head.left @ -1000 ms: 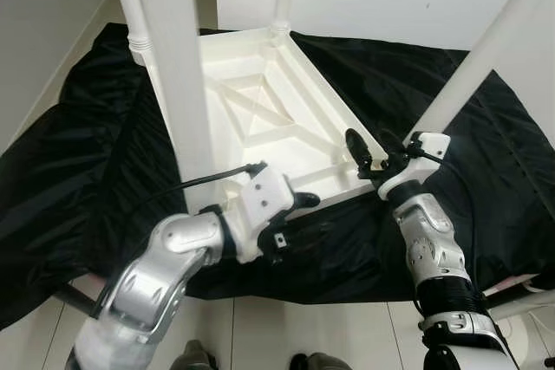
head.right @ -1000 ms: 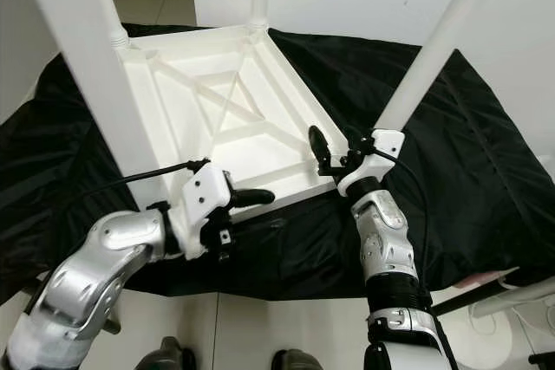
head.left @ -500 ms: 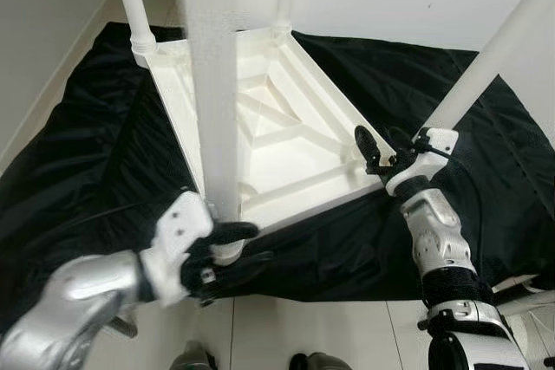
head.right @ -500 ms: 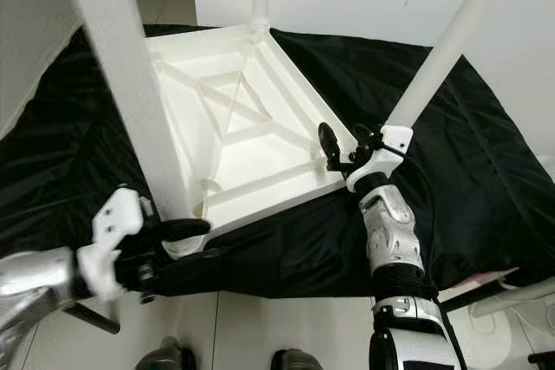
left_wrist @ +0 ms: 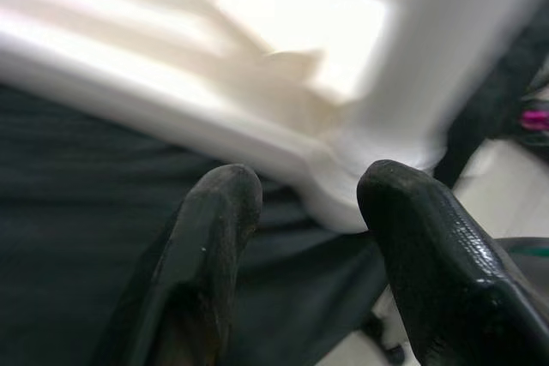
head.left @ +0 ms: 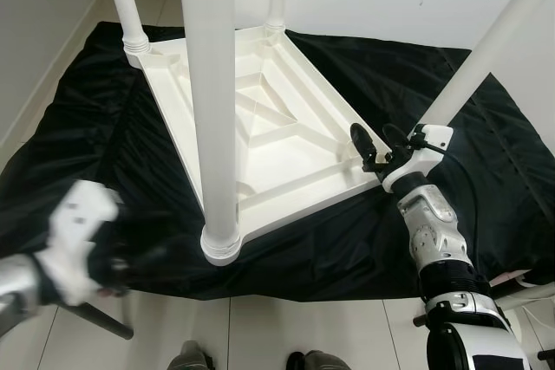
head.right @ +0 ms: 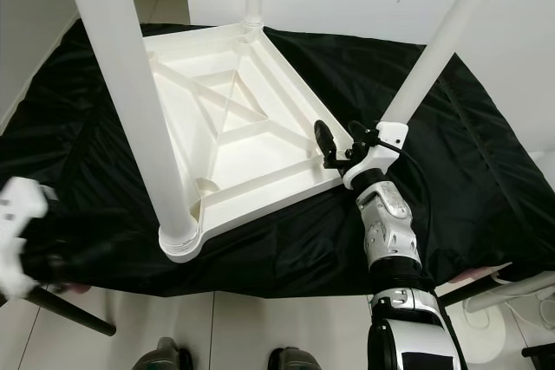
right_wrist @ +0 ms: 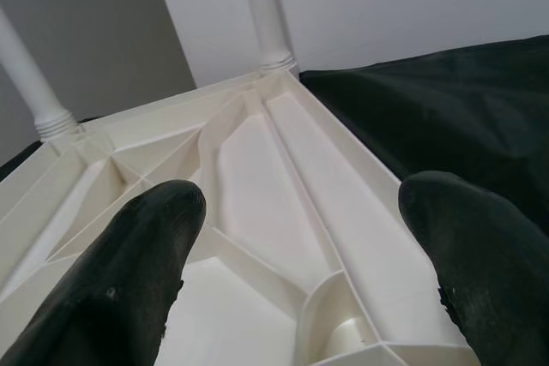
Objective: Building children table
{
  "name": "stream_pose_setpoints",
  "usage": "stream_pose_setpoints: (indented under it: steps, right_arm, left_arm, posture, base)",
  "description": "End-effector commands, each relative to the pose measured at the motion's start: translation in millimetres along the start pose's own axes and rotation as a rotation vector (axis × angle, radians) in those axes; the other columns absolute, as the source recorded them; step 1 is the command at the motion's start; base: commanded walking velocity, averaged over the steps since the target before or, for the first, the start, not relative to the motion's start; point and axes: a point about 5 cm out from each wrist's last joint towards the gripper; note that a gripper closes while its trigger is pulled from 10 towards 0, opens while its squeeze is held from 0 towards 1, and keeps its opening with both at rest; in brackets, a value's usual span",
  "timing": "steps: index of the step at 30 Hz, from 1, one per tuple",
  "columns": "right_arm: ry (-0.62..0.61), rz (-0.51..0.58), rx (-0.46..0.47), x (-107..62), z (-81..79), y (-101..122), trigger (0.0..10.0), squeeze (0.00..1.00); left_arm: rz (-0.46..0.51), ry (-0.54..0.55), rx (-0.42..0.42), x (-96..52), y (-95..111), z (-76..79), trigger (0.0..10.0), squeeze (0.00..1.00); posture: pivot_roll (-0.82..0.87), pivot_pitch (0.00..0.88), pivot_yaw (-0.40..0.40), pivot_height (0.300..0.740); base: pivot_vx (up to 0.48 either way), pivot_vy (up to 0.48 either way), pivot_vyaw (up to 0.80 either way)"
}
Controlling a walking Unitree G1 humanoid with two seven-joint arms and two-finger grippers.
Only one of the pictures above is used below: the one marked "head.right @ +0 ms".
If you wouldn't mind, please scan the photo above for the dark metal table leg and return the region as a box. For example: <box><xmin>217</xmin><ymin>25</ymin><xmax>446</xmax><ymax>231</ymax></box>
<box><xmin>438</xmin><ymin>276</ymin><xmax>500</xmax><ymax>306</ymax></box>
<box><xmin>26</xmin><ymin>288</ymin><xmax>118</xmax><ymax>338</ymax></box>

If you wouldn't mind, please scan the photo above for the black fabric table cover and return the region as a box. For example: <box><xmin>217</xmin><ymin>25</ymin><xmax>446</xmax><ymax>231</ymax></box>
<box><xmin>0</xmin><ymin>19</ymin><xmax>555</xmax><ymax>302</ymax></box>

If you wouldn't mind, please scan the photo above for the grey robot left leg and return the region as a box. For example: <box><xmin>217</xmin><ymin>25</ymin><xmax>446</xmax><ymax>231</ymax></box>
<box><xmin>139</xmin><ymin>337</ymin><xmax>193</xmax><ymax>370</ymax></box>

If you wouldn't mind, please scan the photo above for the grey robot leg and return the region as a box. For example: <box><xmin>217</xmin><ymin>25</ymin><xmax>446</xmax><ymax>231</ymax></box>
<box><xmin>264</xmin><ymin>347</ymin><xmax>323</xmax><ymax>370</ymax></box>
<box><xmin>139</xmin><ymin>337</ymin><xmax>193</xmax><ymax>370</ymax></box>

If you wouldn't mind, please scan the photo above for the grey robot right leg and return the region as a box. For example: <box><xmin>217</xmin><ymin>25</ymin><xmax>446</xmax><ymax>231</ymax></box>
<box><xmin>264</xmin><ymin>347</ymin><xmax>323</xmax><ymax>370</ymax></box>

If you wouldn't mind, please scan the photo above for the white floor fan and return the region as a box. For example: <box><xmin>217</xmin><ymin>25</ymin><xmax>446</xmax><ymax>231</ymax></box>
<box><xmin>455</xmin><ymin>149</ymin><xmax>555</xmax><ymax>354</ymax></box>

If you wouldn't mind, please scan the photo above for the black magenta appliance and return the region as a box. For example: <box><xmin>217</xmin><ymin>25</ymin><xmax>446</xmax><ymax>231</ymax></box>
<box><xmin>520</xmin><ymin>344</ymin><xmax>555</xmax><ymax>360</ymax></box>

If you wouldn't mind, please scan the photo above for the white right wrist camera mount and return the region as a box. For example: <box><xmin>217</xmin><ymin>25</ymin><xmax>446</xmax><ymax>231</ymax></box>
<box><xmin>343</xmin><ymin>123</ymin><xmax>410</xmax><ymax>191</ymax></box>

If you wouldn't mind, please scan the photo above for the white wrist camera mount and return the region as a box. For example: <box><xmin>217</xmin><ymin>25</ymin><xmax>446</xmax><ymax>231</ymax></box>
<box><xmin>0</xmin><ymin>177</ymin><xmax>53</xmax><ymax>302</ymax></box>
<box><xmin>343</xmin><ymin>123</ymin><xmax>410</xmax><ymax>191</ymax></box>

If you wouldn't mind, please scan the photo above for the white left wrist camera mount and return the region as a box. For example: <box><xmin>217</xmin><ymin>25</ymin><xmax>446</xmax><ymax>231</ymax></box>
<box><xmin>0</xmin><ymin>177</ymin><xmax>53</xmax><ymax>302</ymax></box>

